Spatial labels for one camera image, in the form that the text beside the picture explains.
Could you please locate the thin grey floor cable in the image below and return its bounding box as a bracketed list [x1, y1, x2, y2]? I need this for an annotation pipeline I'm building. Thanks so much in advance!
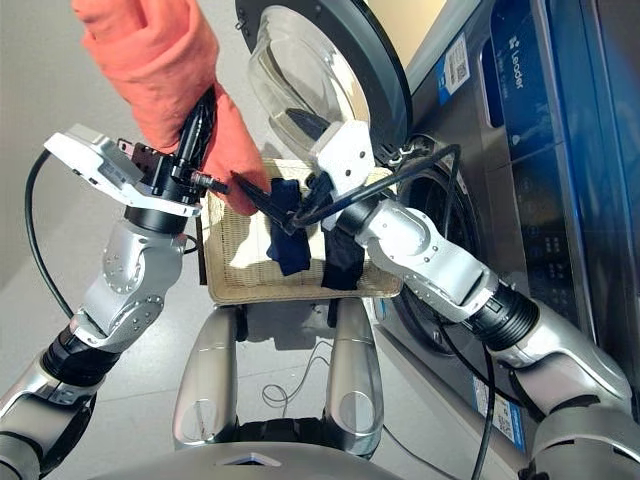
[261, 338, 337, 417]

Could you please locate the blue white QR sticker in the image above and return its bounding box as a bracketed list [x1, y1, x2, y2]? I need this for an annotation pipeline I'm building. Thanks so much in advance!
[433, 31, 475, 107]

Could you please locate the grey washing machine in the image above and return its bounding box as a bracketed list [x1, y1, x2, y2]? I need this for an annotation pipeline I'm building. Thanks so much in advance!
[369, 0, 640, 480]

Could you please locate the pale woven basket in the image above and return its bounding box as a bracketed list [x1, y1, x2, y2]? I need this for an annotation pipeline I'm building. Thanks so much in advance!
[196, 157, 405, 307]

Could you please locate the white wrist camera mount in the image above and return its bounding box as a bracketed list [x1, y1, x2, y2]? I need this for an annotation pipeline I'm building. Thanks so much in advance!
[42, 123, 202, 220]
[308, 119, 375, 202]

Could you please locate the round glass washer door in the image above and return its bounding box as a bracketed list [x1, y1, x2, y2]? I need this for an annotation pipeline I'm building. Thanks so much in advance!
[233, 0, 415, 167]

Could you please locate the orange garment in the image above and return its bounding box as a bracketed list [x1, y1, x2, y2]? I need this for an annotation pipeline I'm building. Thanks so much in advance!
[71, 0, 275, 217]

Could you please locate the black garment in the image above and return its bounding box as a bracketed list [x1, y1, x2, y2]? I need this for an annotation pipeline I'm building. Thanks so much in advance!
[319, 225, 367, 292]

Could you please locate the navy blue garment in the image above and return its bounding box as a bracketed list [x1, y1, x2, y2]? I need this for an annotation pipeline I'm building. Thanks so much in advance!
[263, 178, 315, 278]

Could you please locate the colourful energy label sticker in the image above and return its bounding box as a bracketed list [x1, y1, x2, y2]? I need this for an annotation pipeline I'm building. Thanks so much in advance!
[471, 375, 526, 454]

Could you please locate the black washer control panel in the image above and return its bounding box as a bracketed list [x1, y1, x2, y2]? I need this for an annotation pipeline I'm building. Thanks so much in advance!
[488, 0, 640, 354]

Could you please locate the silver robot torso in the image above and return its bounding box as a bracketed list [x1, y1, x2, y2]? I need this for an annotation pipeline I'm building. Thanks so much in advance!
[88, 438, 417, 480]

